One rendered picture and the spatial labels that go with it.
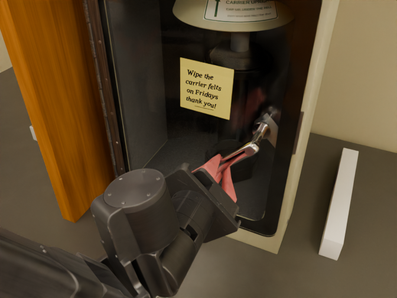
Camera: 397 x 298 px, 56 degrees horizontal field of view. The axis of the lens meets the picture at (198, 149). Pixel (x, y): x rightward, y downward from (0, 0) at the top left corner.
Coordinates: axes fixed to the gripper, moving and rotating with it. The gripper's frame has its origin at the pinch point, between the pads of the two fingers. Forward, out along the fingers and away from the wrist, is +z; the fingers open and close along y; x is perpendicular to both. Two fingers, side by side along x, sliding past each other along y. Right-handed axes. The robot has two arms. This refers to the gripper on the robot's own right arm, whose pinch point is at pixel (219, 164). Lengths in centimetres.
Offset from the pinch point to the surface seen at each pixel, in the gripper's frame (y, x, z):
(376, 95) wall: -21, -9, 48
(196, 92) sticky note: 9.4, -2.1, 4.1
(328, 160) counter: -25.0, 4.4, 35.8
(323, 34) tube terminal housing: 5.8, -19.7, 4.6
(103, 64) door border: 21.1, 7.8, 4.6
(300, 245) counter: -24.4, 5.9, 9.3
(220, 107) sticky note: 5.7, -3.5, 4.0
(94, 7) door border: 26.9, 1.9, 4.4
